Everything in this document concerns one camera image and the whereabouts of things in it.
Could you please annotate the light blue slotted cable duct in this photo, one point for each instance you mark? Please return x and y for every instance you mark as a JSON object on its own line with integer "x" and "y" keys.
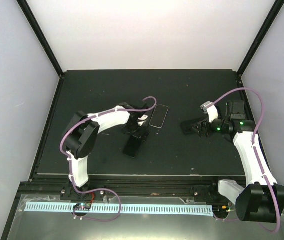
{"x": 113, "y": 208}

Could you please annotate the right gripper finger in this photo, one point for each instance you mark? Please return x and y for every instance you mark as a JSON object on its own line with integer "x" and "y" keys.
{"x": 193, "y": 124}
{"x": 189, "y": 130}

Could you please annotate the left black frame post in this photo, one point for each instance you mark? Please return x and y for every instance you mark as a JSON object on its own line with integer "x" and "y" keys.
{"x": 26, "y": 10}

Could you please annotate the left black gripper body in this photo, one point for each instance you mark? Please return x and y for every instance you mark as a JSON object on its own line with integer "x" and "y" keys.
{"x": 133, "y": 129}

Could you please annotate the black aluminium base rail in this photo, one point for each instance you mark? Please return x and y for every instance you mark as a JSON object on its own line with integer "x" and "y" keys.
{"x": 198, "y": 188}

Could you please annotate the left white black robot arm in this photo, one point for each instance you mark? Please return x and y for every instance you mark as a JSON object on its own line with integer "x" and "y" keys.
{"x": 81, "y": 133}

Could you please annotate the silver edged smartphone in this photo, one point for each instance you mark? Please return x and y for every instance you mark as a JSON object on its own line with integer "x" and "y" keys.
{"x": 158, "y": 116}

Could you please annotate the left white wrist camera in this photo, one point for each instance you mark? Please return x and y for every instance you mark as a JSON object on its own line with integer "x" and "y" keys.
{"x": 143, "y": 121}

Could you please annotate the black table mat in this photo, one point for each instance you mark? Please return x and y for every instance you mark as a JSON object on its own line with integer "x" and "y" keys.
{"x": 166, "y": 151}

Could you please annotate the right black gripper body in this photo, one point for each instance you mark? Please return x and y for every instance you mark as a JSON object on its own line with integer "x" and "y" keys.
{"x": 209, "y": 132}

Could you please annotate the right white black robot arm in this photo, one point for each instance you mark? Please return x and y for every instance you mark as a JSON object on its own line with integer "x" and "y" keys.
{"x": 262, "y": 199}

